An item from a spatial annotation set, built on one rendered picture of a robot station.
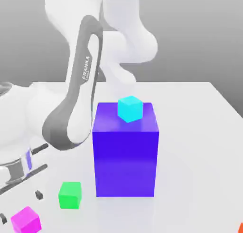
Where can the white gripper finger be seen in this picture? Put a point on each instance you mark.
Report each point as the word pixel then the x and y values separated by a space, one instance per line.
pixel 39 195
pixel 2 218

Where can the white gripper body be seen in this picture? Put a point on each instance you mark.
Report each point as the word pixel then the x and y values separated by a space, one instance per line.
pixel 22 181

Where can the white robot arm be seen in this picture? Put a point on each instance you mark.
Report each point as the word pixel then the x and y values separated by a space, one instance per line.
pixel 79 111

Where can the small magenta cube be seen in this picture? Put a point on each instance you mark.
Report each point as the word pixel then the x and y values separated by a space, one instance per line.
pixel 26 220

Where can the small green cube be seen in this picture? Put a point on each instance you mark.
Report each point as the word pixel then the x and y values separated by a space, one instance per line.
pixel 69 195

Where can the small cyan cube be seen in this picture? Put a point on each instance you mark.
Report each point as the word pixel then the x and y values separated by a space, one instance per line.
pixel 130 109

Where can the small orange cube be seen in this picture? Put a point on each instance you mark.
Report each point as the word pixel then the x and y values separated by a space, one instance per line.
pixel 241 228

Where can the large purple box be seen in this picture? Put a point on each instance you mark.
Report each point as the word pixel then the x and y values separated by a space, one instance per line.
pixel 125 160

